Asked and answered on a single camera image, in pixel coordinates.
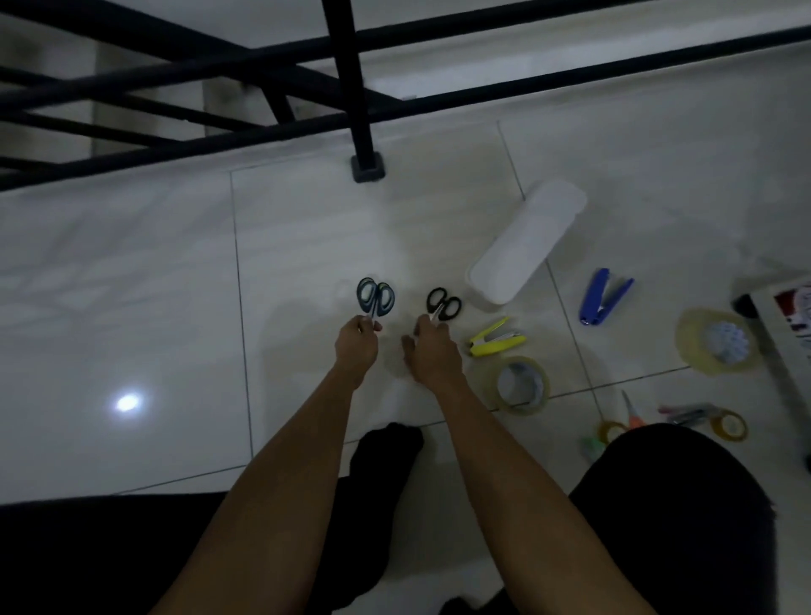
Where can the person's left hand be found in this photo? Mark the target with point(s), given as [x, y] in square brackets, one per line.
[355, 351]

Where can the person's right hand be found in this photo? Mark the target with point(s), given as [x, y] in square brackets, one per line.
[434, 358]

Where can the yellow stapler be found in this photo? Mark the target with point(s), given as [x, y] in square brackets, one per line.
[497, 345]

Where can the large clear tape roll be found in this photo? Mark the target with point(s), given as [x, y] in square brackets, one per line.
[519, 408]
[687, 345]

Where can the long white plastic box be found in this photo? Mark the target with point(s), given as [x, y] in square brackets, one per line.
[526, 247]

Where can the blue stapler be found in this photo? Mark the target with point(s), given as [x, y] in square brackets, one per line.
[595, 298]

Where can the small orange scissors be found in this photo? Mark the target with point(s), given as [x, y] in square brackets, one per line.
[635, 419]

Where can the white small cart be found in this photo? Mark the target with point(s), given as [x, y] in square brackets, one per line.
[776, 355]

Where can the person's right forearm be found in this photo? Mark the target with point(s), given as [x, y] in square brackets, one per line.
[526, 500]

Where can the person's left forearm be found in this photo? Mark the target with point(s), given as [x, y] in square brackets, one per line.
[285, 507]

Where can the person's black left sock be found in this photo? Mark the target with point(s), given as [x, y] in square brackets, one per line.
[386, 453]

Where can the person's black trousers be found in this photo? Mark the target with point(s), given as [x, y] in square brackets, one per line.
[684, 519]

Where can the black metal railing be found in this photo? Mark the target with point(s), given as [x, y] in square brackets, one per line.
[355, 95]

